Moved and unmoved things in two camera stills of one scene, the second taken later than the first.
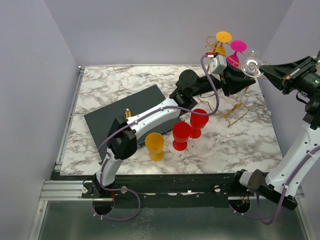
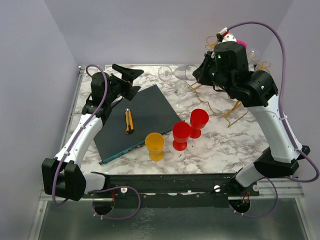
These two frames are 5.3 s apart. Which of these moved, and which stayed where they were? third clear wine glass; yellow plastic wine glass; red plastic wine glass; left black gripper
Moved: left black gripper
Stayed: yellow plastic wine glass; red plastic wine glass; third clear wine glass
